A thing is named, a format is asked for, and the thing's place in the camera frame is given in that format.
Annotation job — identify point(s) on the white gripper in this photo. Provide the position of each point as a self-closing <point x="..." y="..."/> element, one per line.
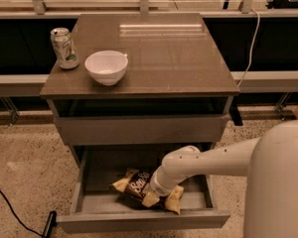
<point x="159" y="188"/>

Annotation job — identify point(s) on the brown chip bag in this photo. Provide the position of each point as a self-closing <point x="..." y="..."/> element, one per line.
<point x="136" y="183"/>

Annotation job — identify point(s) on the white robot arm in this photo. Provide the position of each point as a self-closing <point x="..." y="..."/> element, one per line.
<point x="270" y="164"/>

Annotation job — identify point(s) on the open middle drawer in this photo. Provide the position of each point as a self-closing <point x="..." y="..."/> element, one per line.
<point x="98" y="207"/>

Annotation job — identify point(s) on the grey top drawer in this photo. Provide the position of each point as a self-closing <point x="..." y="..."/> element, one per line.
<point x="141" y="130"/>

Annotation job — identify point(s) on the grey drawer cabinet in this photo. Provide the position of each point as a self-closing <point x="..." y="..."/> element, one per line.
<point x="174" y="69"/>

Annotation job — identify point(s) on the white ceramic bowl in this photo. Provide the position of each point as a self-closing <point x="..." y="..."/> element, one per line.
<point x="106" y="67"/>

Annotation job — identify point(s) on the green white soda can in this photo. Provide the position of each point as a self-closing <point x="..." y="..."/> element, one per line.
<point x="64" y="48"/>

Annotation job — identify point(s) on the metal glass railing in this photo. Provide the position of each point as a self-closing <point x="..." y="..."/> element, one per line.
<point x="257" y="38"/>

